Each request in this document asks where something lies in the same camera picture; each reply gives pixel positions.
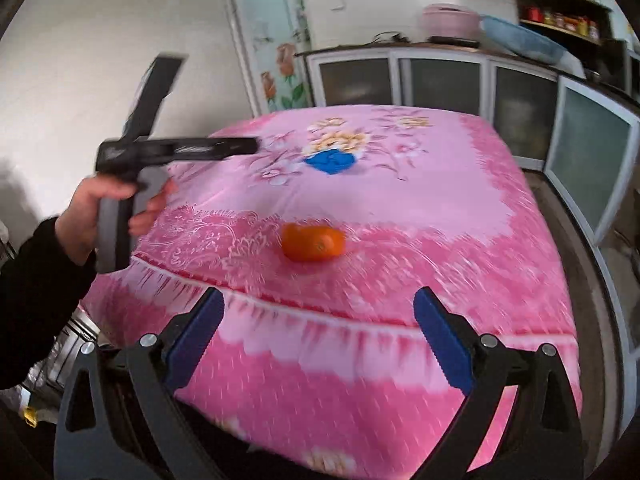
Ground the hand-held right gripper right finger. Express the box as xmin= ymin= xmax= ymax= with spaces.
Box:
xmin=412 ymin=286 xmax=585 ymax=480

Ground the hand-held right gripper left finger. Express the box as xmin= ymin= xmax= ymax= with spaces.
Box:
xmin=52 ymin=286 xmax=227 ymax=480

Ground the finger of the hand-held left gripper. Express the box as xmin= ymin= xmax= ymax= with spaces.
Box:
xmin=170 ymin=136 xmax=260 ymax=159

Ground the orange tangerine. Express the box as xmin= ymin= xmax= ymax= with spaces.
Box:
xmin=280 ymin=222 xmax=347 ymax=263

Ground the person's left forearm black sleeve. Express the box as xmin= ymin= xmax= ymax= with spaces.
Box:
xmin=0 ymin=215 xmax=99 ymax=392

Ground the person's left hand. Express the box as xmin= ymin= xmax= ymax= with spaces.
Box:
xmin=55 ymin=175 xmax=179 ymax=267

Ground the small blue crumpled cloth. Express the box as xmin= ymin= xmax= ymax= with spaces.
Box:
xmin=303 ymin=150 xmax=360 ymax=176

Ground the glass door with flower print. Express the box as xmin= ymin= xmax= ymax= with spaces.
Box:
xmin=220 ymin=0 xmax=314 ymax=117

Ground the pink floral blanket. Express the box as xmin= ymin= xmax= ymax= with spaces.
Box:
xmin=80 ymin=104 xmax=584 ymax=480

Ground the grey glass-door cabinet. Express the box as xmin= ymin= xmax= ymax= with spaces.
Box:
xmin=295 ymin=42 xmax=640 ymax=247

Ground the black flat cooker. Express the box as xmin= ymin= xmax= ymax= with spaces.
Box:
xmin=429 ymin=35 xmax=481 ymax=50

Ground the pink plastic basin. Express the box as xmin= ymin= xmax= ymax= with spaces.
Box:
xmin=420 ymin=3 xmax=482 ymax=42

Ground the white plastic bag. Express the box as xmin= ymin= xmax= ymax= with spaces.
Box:
xmin=555 ymin=50 xmax=587 ymax=79

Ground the blue plastic basin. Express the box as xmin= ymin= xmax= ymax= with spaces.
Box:
xmin=480 ymin=15 xmax=572 ymax=65

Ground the microwave oven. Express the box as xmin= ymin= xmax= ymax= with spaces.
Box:
xmin=595 ymin=40 xmax=640 ymax=96

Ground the row of condiment jars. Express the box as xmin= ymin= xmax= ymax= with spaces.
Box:
xmin=522 ymin=6 xmax=601 ymax=41

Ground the black wire rack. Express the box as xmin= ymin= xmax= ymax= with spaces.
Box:
xmin=30 ymin=305 xmax=102 ymax=402

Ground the black cable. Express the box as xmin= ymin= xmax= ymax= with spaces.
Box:
xmin=367 ymin=31 xmax=412 ymax=46

